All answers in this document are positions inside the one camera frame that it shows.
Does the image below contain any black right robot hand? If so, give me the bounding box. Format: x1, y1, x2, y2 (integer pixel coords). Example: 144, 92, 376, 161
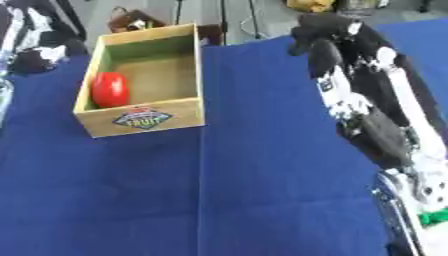
287, 12, 448, 212

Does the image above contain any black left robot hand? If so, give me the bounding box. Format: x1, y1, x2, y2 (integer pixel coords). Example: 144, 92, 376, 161
0, 0, 90, 76

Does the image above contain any tan cardboard box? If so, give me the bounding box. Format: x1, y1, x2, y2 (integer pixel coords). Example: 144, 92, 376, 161
71, 22, 207, 139

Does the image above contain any red toy fruit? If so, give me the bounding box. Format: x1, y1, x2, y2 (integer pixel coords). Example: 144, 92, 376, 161
89, 71, 132, 109

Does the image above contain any brown bag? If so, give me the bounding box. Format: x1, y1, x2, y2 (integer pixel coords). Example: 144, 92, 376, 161
106, 6, 168, 34

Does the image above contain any yellow object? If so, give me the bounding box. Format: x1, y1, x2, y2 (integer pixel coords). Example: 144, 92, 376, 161
283, 0, 338, 13

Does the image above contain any black tripod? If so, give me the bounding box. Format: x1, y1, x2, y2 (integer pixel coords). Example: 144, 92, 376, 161
173, 0, 265, 46

